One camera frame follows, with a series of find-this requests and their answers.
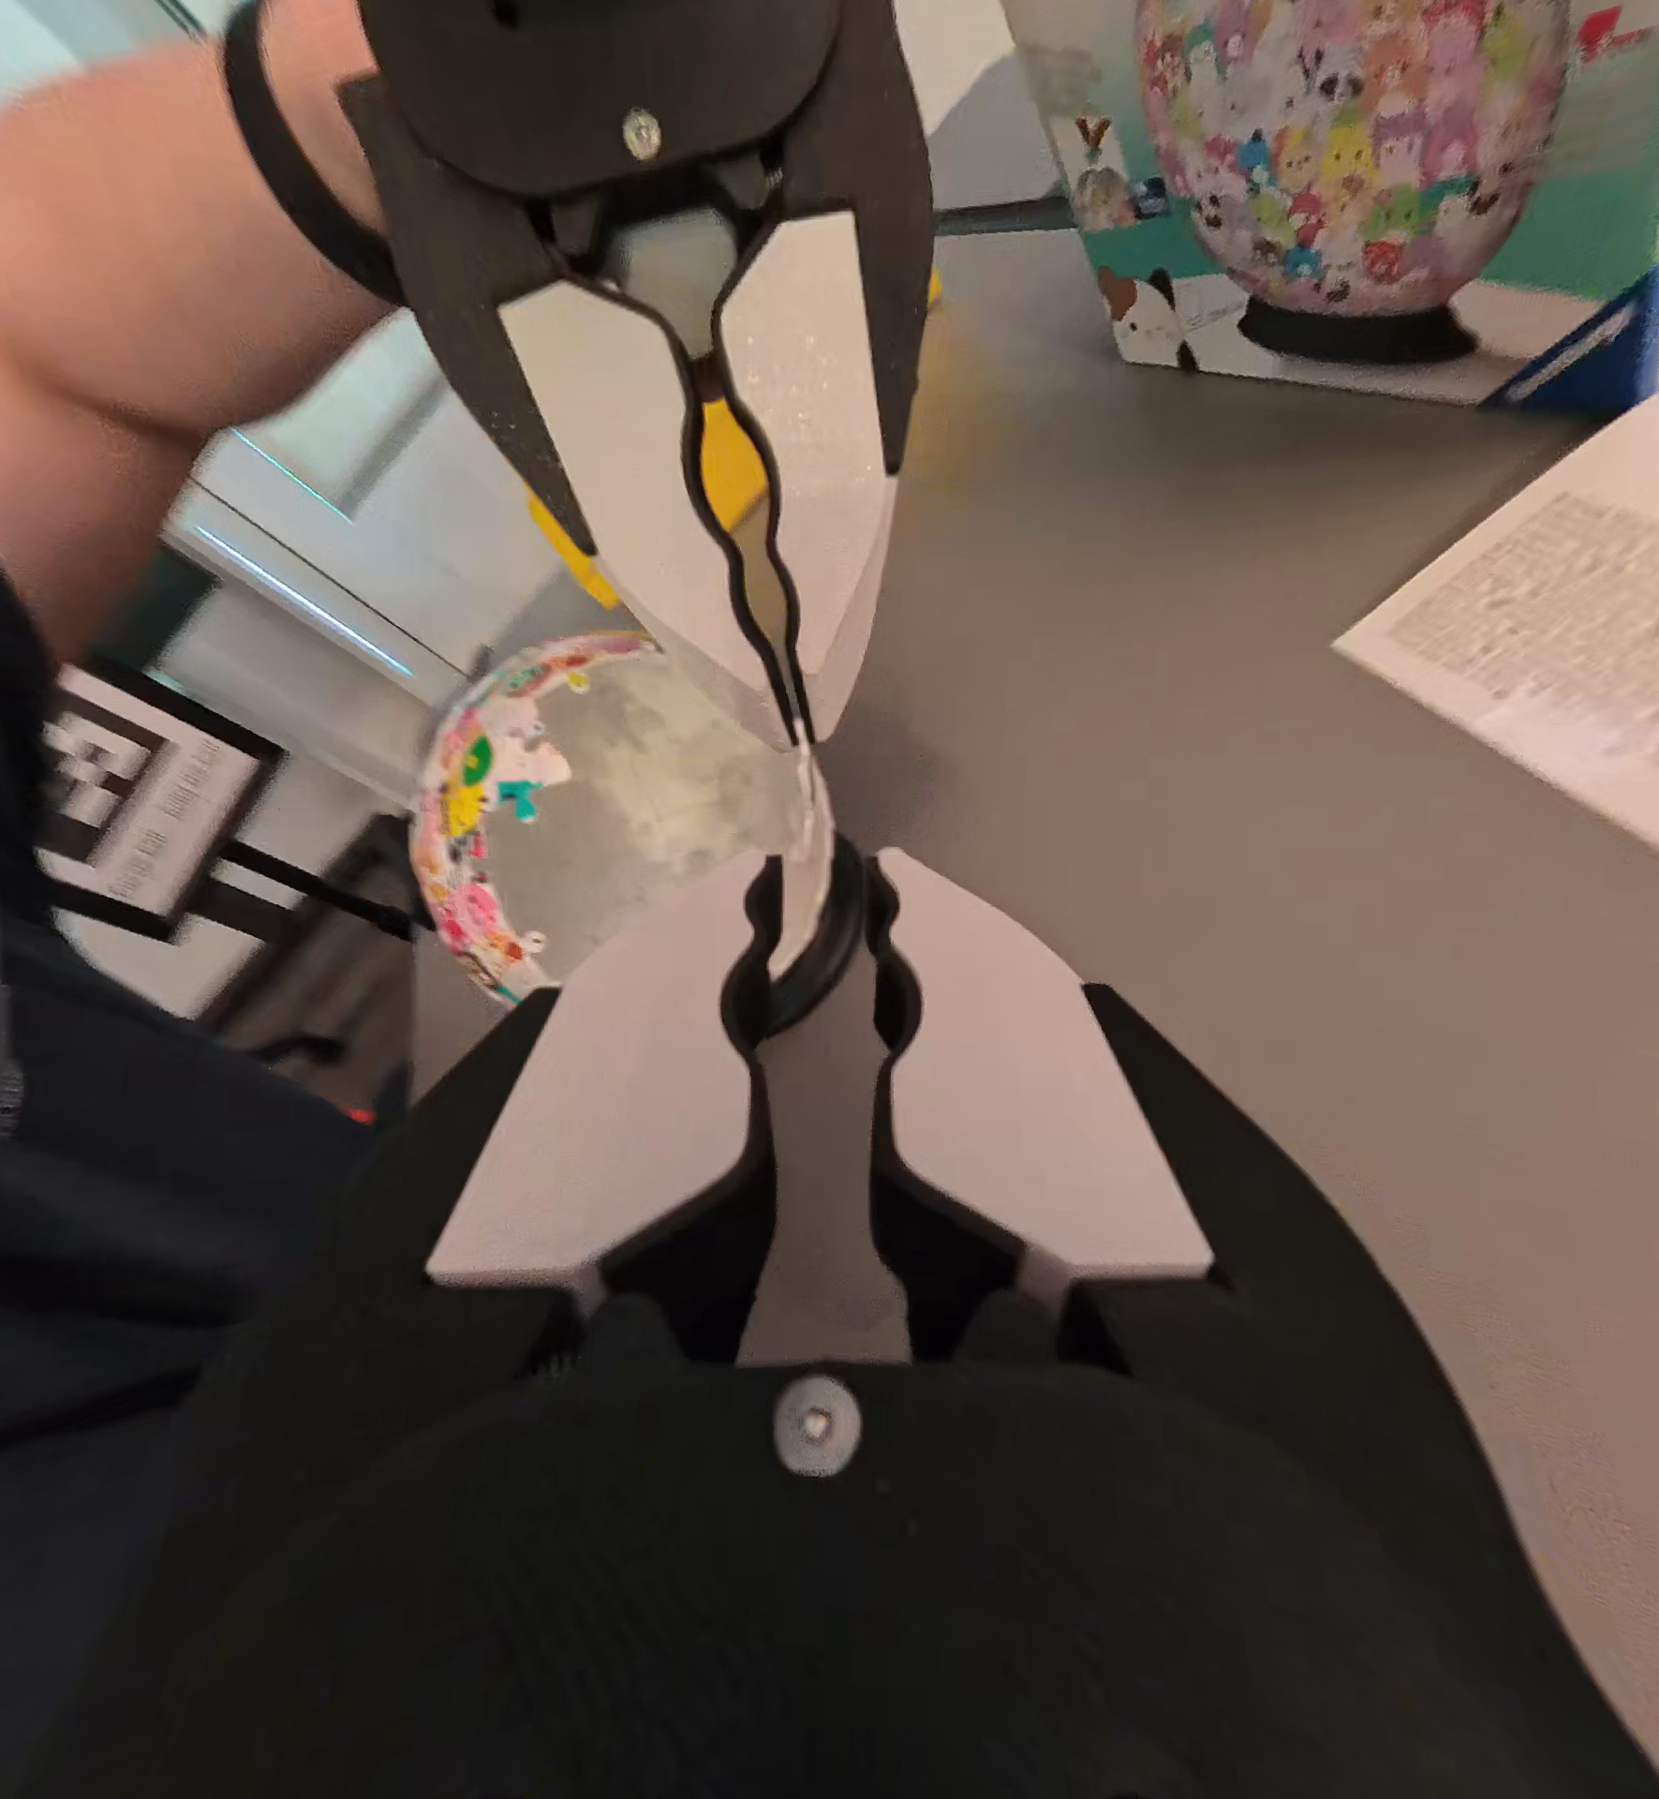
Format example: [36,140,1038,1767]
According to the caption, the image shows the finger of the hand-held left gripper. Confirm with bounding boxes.
[709,211,903,746]
[499,275,794,746]

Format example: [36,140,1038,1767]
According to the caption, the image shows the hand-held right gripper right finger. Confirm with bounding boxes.
[864,847,1218,1313]

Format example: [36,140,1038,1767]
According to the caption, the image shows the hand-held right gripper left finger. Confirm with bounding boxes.
[425,854,791,1321]

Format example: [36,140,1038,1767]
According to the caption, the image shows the colourful cartoon puzzle ball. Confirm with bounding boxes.
[410,632,837,1008]

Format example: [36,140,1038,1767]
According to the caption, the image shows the person's left forearm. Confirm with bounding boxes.
[0,0,414,662]

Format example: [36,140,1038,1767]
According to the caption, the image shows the black round ball stand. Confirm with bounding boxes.
[765,835,871,1041]

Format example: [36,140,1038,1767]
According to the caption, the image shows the puzzle ball box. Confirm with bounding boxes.
[1012,0,1659,421]

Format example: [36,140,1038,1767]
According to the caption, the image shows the yellow plastic bin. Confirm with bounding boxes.
[526,267,944,609]

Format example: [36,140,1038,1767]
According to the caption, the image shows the person's dark trousers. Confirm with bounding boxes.
[0,912,396,1799]

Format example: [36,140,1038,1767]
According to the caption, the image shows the printed marker sign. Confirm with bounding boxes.
[36,660,285,943]

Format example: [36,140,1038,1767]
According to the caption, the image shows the white instruction leaflet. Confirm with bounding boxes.
[1336,359,1659,893]

